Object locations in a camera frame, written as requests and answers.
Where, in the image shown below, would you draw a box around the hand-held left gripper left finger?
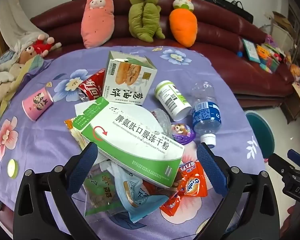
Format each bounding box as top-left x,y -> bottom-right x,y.
13,141 -> 99,240

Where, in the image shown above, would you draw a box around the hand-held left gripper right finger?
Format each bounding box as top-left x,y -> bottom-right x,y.
196,142 -> 280,240

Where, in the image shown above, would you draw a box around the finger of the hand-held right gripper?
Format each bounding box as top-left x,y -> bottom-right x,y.
267,152 -> 294,178
287,149 -> 300,168

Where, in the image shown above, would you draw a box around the orange snack packet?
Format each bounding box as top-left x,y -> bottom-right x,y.
177,161 -> 208,198

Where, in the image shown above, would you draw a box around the green clear snack bag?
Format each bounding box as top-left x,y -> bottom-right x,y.
84,170 -> 125,218

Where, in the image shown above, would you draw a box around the teal trash bin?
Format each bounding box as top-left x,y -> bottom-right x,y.
245,110 -> 275,164

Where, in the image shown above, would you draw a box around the orange yellow snack wrapper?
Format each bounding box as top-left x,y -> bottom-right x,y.
64,117 -> 88,150

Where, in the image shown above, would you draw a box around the purple toy egg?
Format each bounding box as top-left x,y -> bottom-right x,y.
170,122 -> 197,146

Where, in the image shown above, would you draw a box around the red snack packet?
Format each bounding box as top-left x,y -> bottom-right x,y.
159,190 -> 183,216

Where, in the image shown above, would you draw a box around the clear plastic water bottle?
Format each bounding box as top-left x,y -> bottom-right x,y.
191,81 -> 222,147

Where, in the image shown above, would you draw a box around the white green medicine box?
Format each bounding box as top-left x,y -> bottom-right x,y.
74,97 -> 185,188

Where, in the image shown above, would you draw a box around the blue white packet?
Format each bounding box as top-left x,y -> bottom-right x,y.
111,162 -> 169,224

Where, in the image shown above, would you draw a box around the clear plastic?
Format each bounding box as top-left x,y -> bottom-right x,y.
151,108 -> 174,137

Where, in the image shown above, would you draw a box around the white pill bottle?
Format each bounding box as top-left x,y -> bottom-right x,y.
154,80 -> 192,122

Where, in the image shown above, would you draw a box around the red soda can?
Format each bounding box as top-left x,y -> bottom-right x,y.
77,69 -> 106,103

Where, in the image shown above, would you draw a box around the green white biscuit box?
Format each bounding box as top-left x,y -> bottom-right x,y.
102,51 -> 158,105

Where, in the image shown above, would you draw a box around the purple floral tablecloth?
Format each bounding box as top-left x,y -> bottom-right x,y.
0,45 -> 265,240

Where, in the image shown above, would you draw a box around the yellow green round lid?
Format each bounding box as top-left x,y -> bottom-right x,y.
7,159 -> 19,179

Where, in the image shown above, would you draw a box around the colourful books on sofa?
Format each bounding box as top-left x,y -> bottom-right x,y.
256,44 -> 287,74

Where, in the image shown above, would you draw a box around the teal book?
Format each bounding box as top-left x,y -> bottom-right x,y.
241,39 -> 260,63

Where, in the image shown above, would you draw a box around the cream plush toy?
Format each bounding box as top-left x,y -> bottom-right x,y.
0,62 -> 23,105

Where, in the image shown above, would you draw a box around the brown plush bear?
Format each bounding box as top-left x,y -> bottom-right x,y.
19,46 -> 37,64

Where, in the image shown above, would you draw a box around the red dressed plush bear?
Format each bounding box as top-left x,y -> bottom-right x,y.
27,34 -> 62,57

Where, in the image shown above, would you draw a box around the cardboard box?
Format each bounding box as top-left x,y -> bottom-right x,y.
265,11 -> 294,45

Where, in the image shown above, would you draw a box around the dark red leather sofa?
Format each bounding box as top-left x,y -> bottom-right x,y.
30,0 -> 300,100

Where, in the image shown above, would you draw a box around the orange carrot rabbit plush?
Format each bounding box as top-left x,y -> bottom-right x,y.
169,0 -> 198,48

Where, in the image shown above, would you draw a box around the pink carrot plush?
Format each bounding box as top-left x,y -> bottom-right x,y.
80,0 -> 115,49

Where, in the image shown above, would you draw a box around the white blanket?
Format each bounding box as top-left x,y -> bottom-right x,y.
0,0 -> 49,53

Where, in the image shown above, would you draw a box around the black bag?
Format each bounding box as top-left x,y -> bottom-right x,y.
204,0 -> 254,23

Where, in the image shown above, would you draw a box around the green dinosaur plush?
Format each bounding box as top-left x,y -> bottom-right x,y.
129,0 -> 165,42

